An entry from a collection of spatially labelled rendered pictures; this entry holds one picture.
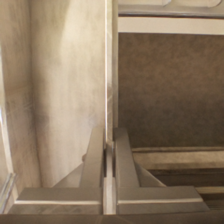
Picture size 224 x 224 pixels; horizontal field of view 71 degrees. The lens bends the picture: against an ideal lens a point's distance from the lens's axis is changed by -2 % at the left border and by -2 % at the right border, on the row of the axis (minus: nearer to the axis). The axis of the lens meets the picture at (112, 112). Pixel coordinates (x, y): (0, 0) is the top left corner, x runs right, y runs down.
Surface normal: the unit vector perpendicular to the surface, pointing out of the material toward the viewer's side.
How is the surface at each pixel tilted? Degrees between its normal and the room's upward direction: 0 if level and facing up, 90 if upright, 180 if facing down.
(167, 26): 0
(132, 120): 36
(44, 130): 7
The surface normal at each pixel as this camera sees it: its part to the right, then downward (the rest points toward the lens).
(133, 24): 0.02, 0.29
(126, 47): 0.01, 0.71
